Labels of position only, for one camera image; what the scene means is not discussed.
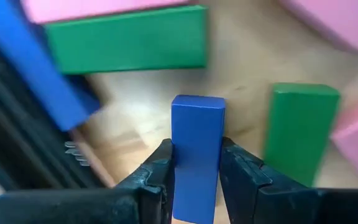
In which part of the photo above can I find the green wooden block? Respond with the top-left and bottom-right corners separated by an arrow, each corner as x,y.
263,82 -> 342,188
44,4 -> 208,75

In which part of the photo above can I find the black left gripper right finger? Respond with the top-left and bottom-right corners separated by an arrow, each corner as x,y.
218,136 -> 319,224

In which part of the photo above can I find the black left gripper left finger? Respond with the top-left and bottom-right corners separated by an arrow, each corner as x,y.
113,139 -> 176,224

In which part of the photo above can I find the purple wooden block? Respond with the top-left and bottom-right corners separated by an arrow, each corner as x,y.
170,94 -> 227,224
0,0 -> 101,132

